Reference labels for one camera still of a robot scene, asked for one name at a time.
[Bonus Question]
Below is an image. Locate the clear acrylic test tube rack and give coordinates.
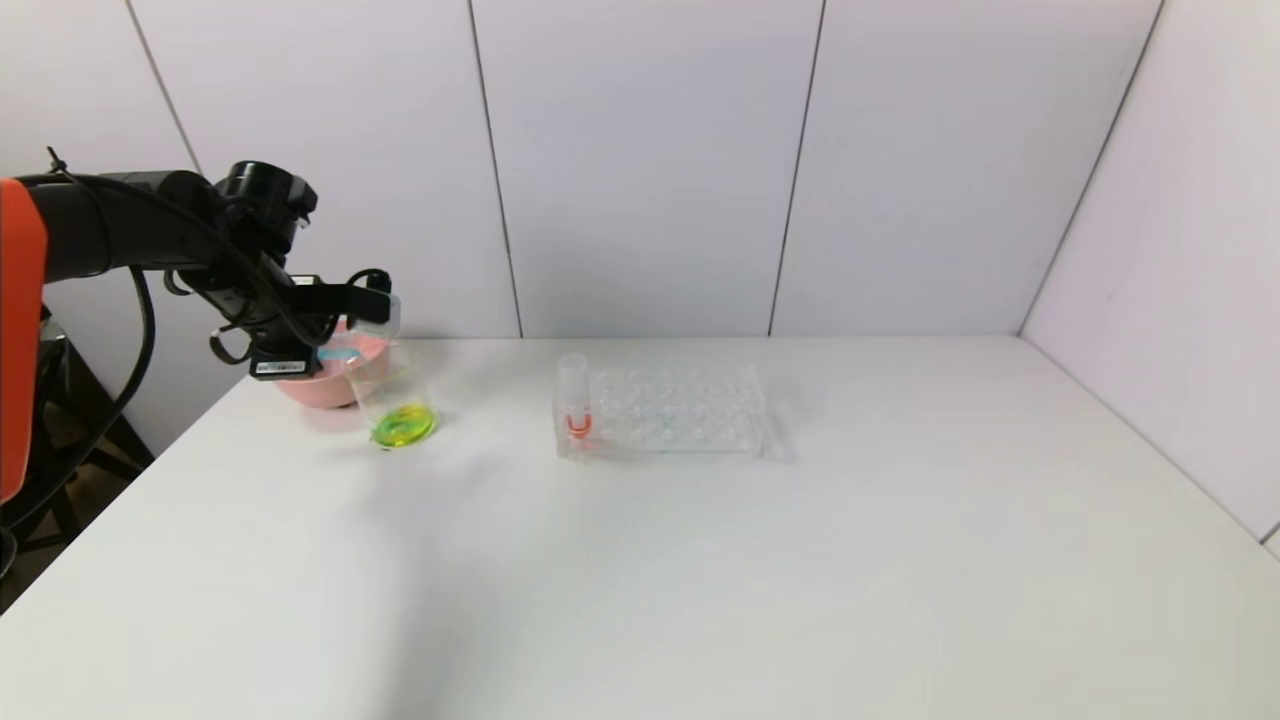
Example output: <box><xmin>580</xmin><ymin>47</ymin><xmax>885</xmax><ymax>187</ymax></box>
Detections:
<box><xmin>554</xmin><ymin>364</ymin><xmax>770</xmax><ymax>460</ymax></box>

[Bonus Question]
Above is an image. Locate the test tube with red pigment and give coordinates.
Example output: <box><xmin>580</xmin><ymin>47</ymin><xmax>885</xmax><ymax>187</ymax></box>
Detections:
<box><xmin>562</xmin><ymin>352</ymin><xmax>595</xmax><ymax>442</ymax></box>

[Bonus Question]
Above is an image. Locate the clear glass beaker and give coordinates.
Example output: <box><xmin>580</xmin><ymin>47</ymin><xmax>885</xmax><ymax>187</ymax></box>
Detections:
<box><xmin>346</xmin><ymin>338</ymin><xmax>440</xmax><ymax>451</ymax></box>

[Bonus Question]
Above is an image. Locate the pink plastic bowl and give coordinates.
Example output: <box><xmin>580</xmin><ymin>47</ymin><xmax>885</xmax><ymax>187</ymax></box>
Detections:
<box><xmin>274</xmin><ymin>325</ymin><xmax>394</xmax><ymax>410</ymax></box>

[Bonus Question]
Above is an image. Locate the dark background furniture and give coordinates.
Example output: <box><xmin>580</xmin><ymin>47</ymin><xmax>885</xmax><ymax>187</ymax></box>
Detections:
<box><xmin>0</xmin><ymin>300</ymin><xmax>157</xmax><ymax>613</ymax></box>

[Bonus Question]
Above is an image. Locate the black cable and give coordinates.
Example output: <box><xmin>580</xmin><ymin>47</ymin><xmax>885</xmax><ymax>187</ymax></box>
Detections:
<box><xmin>0</xmin><ymin>262</ymin><xmax>393</xmax><ymax>531</ymax></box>

